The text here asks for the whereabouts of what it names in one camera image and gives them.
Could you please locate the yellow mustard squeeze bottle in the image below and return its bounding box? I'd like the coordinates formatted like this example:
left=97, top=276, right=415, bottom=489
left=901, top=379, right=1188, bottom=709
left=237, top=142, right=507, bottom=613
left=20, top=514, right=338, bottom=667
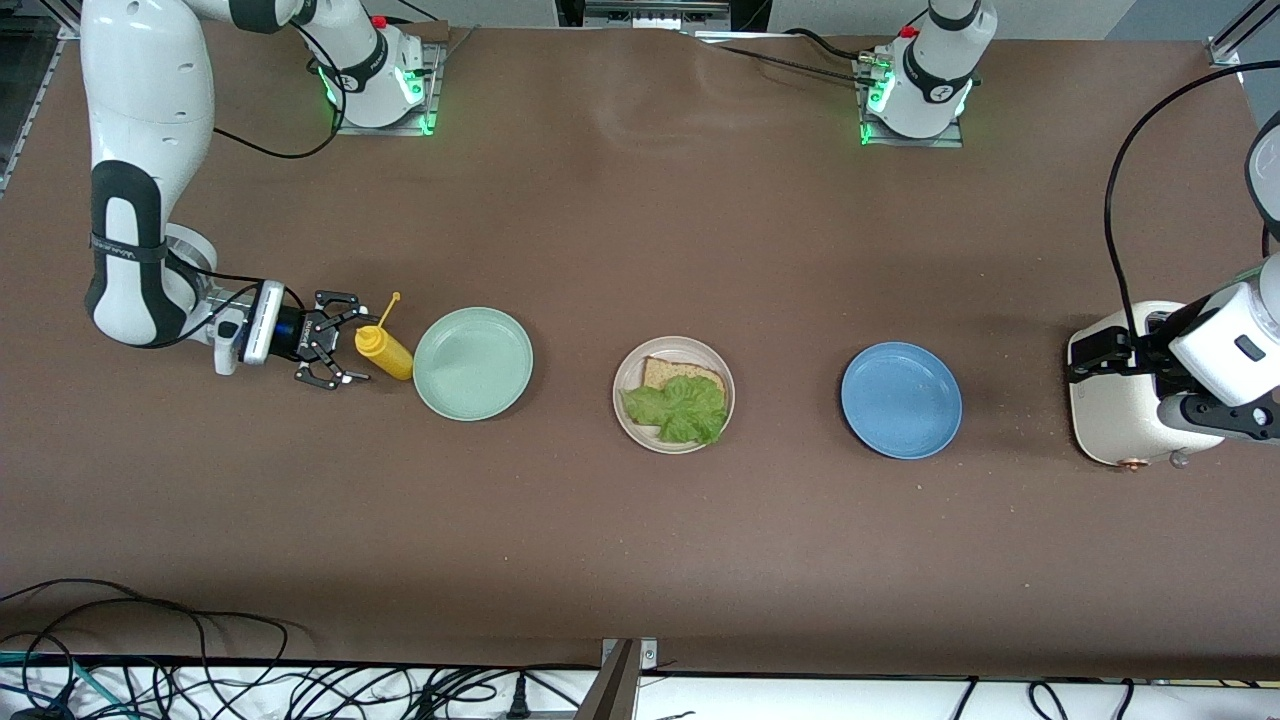
left=355, top=292, right=414, bottom=381

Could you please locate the brown bread slice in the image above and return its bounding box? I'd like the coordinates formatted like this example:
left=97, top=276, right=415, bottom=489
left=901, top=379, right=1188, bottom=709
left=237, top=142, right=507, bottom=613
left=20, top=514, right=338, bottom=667
left=640, top=356, right=727, bottom=401

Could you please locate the green lettuce leaf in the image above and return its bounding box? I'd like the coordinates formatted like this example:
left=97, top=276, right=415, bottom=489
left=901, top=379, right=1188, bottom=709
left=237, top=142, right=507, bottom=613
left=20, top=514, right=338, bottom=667
left=620, top=374, right=729, bottom=447

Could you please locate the mint green plate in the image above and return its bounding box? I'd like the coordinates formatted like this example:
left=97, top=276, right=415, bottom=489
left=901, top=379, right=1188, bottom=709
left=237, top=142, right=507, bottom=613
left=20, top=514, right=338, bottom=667
left=412, top=306, right=535, bottom=422

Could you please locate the blue plate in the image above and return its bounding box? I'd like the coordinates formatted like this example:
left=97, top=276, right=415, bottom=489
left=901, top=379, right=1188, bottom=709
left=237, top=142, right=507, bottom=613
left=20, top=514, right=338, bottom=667
left=840, top=342, right=964, bottom=461

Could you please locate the beige plate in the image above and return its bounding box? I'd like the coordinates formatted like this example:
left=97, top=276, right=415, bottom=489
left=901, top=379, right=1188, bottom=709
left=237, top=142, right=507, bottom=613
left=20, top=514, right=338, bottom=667
left=612, top=336, right=736, bottom=455

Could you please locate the white toaster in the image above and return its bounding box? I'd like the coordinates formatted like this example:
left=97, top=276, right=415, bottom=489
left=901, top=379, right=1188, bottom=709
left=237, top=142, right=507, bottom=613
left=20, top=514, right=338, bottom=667
left=1066, top=300, right=1231, bottom=471

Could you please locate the grey metal bar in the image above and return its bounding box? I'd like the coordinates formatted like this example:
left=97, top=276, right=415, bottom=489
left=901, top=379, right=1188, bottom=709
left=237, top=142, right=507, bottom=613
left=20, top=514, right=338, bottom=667
left=572, top=640, right=643, bottom=720

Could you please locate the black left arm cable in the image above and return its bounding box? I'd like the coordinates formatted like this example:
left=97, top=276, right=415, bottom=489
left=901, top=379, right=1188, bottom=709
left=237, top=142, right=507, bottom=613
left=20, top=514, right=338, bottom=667
left=1105, top=60, right=1280, bottom=346

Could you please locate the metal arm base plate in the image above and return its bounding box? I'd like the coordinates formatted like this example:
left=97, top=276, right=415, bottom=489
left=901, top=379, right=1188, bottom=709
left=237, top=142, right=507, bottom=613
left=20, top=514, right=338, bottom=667
left=332, top=42, right=446, bottom=137
left=853, top=55, right=966, bottom=149

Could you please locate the aluminium frame profile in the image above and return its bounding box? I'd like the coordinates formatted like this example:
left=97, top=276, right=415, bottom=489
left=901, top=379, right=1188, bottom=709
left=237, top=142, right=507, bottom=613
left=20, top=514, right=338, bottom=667
left=1205, top=0, right=1280, bottom=69
left=0, top=20, right=86, bottom=196

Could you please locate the teal cable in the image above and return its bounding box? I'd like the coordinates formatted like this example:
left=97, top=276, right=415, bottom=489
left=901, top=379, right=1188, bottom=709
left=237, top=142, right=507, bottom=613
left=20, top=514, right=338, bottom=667
left=0, top=650, right=136, bottom=719

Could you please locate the black base cable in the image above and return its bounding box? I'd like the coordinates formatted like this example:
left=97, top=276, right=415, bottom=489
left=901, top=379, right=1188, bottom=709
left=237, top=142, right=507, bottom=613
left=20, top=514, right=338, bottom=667
left=690, top=28, right=881, bottom=86

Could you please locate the small aluminium bracket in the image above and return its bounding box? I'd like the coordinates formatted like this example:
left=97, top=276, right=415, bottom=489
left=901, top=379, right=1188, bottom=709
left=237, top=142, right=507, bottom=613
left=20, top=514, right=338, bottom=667
left=600, top=637, right=659, bottom=673

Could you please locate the grey metal rail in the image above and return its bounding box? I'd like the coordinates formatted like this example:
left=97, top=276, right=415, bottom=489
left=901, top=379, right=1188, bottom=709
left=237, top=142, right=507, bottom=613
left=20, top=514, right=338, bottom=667
left=583, top=0, right=733, bottom=26

